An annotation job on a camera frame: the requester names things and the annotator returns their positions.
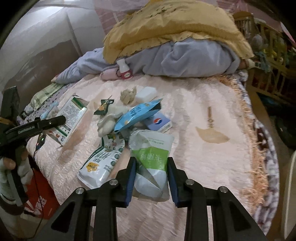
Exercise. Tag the dark green snack wrapper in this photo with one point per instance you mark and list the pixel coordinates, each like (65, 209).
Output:
(103, 109)

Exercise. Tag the white foam block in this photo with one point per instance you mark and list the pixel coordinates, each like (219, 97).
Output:
(147, 94)

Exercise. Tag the grey-blue quilt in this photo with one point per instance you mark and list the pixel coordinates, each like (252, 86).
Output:
(187, 58)

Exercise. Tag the white green plastic pouch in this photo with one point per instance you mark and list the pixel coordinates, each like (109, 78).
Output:
(151, 150)

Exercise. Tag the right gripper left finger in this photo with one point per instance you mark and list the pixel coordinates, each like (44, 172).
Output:
(92, 212)

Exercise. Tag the white bottle pink label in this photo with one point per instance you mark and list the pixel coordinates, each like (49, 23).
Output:
(125, 71)

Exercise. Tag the white green medicine carton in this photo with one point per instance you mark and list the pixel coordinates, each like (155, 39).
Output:
(73, 110)

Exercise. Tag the white blue tablet box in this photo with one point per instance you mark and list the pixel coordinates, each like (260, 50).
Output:
(158, 122)

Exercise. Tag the patterned fringed blanket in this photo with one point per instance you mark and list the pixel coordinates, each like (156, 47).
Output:
(266, 210)

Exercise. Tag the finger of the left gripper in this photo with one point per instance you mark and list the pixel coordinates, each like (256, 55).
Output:
(34, 128)
(40, 140)

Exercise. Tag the blue snack bag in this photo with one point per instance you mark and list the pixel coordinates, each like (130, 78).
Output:
(138, 113)

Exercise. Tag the white milk powder bag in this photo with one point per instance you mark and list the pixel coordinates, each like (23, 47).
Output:
(96, 170)

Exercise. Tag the crumpled brown tissue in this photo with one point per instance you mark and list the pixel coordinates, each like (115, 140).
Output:
(127, 96)

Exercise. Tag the wooden baby crib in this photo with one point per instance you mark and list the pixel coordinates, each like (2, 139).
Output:
(274, 74)

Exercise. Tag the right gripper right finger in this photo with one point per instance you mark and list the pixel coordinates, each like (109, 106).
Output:
(231, 221)

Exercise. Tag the yellow blanket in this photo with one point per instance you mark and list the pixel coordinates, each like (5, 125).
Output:
(159, 22)

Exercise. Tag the red white carton box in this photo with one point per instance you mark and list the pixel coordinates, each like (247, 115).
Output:
(42, 201)

